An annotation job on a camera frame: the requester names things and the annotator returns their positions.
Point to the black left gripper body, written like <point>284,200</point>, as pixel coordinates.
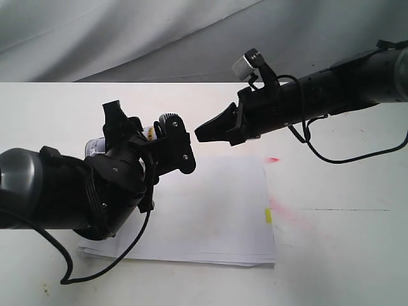
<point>124,174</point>

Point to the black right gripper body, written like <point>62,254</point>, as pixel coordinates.
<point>258,112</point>

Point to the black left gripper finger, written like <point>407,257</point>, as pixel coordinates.
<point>114,128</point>

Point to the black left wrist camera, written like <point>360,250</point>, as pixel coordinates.
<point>174,150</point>

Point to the white paper stack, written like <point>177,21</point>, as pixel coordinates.
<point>214,215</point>

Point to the white spray paint can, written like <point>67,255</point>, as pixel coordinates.
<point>97,145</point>

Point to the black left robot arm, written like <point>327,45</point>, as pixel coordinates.
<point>93,196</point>

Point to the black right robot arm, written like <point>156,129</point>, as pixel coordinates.
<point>362,81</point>

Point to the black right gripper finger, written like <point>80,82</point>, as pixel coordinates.
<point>215,129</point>

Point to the grey backdrop cloth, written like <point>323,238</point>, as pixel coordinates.
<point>185,41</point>

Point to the yellow sticky tab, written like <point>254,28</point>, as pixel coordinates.
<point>268,216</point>

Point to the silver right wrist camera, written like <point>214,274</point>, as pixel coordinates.
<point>247,64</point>

